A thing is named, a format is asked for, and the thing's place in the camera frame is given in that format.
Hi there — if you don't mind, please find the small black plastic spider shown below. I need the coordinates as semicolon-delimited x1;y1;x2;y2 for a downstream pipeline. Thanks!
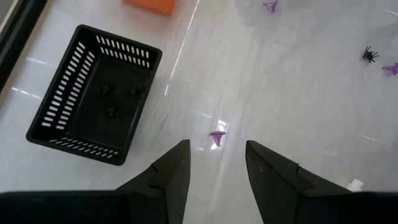
361;45;380;64

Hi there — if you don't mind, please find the small white plastic decoration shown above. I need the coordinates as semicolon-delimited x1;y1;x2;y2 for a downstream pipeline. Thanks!
346;179;364;192

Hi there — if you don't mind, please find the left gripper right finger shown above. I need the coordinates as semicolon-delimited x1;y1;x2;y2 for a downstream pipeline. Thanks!
245;140;352;224

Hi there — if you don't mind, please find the black plastic basket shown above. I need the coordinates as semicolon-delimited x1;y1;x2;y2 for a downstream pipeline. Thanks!
25;24;163;166

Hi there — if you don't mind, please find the orange plastic basket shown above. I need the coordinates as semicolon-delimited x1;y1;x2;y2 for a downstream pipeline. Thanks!
124;0;177;16

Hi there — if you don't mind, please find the purple translucent witch hat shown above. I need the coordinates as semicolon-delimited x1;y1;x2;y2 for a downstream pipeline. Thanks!
262;0;279;14
208;129;228;147
381;62;398;78

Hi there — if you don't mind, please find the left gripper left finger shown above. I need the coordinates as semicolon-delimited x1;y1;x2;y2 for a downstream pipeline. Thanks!
115;139;192;224

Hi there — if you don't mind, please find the black aluminium table frame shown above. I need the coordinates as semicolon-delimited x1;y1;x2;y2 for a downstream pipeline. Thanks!
0;0;48;94

